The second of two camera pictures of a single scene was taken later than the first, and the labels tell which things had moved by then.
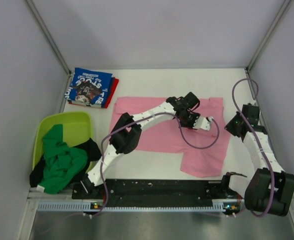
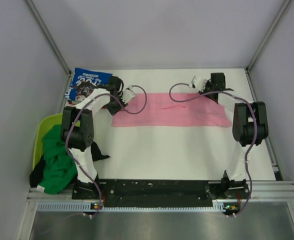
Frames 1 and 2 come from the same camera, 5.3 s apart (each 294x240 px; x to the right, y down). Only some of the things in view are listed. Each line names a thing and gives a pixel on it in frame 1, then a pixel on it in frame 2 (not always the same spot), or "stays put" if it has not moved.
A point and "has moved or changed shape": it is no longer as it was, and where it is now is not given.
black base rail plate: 156,192 stays put
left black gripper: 195,117 to 113,110
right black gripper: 229,126 to 207,84
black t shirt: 92,152 stays put
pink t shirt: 203,152 has moved or changed shape
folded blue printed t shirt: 88,88 stays put
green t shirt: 62,162 stays put
